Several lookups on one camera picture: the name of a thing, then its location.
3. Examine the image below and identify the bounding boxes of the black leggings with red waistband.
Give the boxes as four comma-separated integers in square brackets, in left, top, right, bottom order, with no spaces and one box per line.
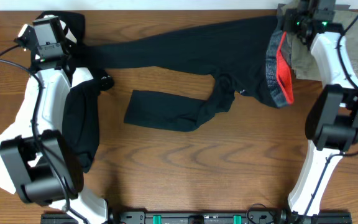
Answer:
[73,16,293,132]

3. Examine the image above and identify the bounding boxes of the white garment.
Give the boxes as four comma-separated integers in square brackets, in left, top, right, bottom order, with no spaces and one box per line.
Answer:
[0,16,76,194]

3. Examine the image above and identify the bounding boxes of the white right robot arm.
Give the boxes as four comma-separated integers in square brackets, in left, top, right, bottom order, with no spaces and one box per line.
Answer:
[276,1,358,223]

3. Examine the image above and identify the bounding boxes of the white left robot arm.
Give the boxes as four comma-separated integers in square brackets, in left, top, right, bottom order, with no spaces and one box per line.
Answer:
[0,12,113,223]

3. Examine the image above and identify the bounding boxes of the black shirt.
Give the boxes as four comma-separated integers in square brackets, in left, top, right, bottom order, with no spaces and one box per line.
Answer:
[39,11,114,173]

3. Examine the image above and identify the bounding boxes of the olive khaki garment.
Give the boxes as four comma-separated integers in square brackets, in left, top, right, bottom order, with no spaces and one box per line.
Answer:
[286,4,358,81]

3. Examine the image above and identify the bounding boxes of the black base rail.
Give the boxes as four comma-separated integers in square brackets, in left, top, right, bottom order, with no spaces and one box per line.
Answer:
[40,202,353,224]

